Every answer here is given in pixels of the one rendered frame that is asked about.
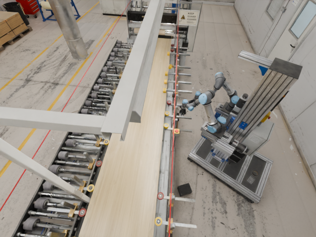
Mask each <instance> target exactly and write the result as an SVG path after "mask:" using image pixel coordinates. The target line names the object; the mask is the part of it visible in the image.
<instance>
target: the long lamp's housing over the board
mask: <svg viewBox="0 0 316 237"><path fill-rule="evenodd" d="M165 1H166V0H161V3H160V6H159V10H158V14H157V18H156V22H155V25H154V29H153V33H152V37H151V40H150V45H149V49H148V52H147V56H146V60H145V64H144V67H143V71H142V76H141V79H140V83H139V87H138V90H137V94H136V98H135V102H134V106H133V110H132V114H131V118H130V121H129V122H134V123H141V117H142V111H143V106H144V101H145V97H146V92H147V88H148V83H149V78H150V72H151V68H152V63H153V58H154V54H155V49H156V44H157V40H158V34H159V29H160V25H161V20H162V15H163V11H164V6H165Z"/></svg>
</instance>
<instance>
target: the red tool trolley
mask: <svg viewBox="0 0 316 237"><path fill-rule="evenodd" d="M16 2H19V3H20V4H21V6H22V7H23V11H24V13H25V15H26V17H27V18H29V16H28V15H34V17H35V18H37V16H36V15H35V14H36V13H37V12H38V11H39V10H40V9H39V6H38V4H37V1H36V0H16Z"/></svg>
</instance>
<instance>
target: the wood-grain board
mask: <svg viewBox="0 0 316 237"><path fill-rule="evenodd" d="M170 51H171V41H168V40H157V44H156V49H155V54H154V58H153V63H152V68H151V72H150V78H149V83H148V88H147V92H146V97H145V101H144V106H143V111H142V117H141V123H134V122H129V125H128V129H127V132H126V137H125V140H124V141H120V137H121V134H117V133H112V135H111V139H110V142H109V145H108V148H107V150H106V153H105V156H104V159H103V163H102V166H101V169H100V172H99V175H98V178H97V181H96V184H95V188H94V191H93V194H92V196H91V199H90V202H89V205H88V209H87V212H86V215H85V218H84V221H83V224H82V227H81V230H80V233H79V237H153V234H154V224H155V213H156V203H157V193H158V179H159V168H160V158H161V148H162V137H163V127H164V117H165V106H166V93H163V88H166V89H167V84H164V80H165V79H166V80H167V81H168V75H167V76H165V72H166V71H167V72H169V68H168V66H169V61H170V55H167V52H170Z"/></svg>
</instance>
